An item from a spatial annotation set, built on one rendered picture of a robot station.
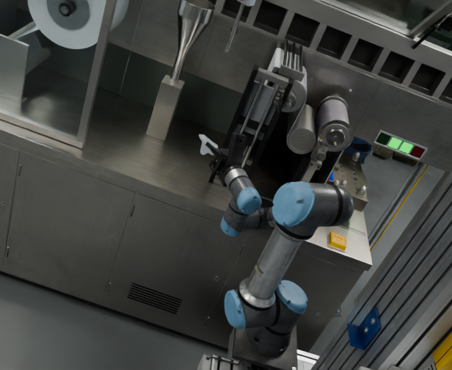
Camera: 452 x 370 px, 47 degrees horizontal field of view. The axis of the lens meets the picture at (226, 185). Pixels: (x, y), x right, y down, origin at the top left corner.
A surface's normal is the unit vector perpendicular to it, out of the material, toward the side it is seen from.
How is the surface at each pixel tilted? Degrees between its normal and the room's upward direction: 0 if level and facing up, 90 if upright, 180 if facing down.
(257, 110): 90
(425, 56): 90
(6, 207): 90
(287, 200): 82
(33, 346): 0
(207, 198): 0
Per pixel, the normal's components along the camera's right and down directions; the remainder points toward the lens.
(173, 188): 0.33, -0.77
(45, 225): -0.13, 0.53
